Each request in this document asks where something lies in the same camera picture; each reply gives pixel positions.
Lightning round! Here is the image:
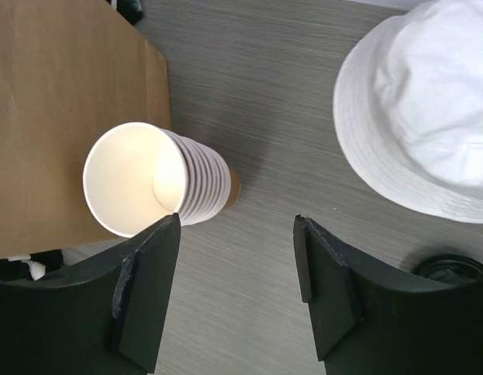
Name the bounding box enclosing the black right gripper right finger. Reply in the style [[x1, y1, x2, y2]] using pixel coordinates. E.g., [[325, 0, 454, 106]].
[[293, 216, 483, 374]]

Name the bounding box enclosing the zebra striped pillow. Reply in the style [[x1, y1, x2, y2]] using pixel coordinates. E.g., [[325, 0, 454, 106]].
[[0, 249, 64, 281]]

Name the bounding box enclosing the white bucket hat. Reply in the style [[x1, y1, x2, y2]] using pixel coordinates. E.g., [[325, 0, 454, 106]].
[[333, 1, 483, 224]]

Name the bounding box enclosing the brown paper bag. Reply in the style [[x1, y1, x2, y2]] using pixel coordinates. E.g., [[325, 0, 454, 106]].
[[0, 1, 171, 258]]

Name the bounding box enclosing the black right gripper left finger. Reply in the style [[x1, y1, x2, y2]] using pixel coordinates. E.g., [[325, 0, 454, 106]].
[[0, 214, 181, 374]]

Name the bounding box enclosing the black spare cup lid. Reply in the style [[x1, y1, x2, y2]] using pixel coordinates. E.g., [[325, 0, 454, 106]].
[[411, 254, 483, 286]]

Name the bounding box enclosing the stack of paper cups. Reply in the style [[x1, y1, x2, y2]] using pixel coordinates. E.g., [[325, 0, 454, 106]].
[[82, 122, 241, 238]]

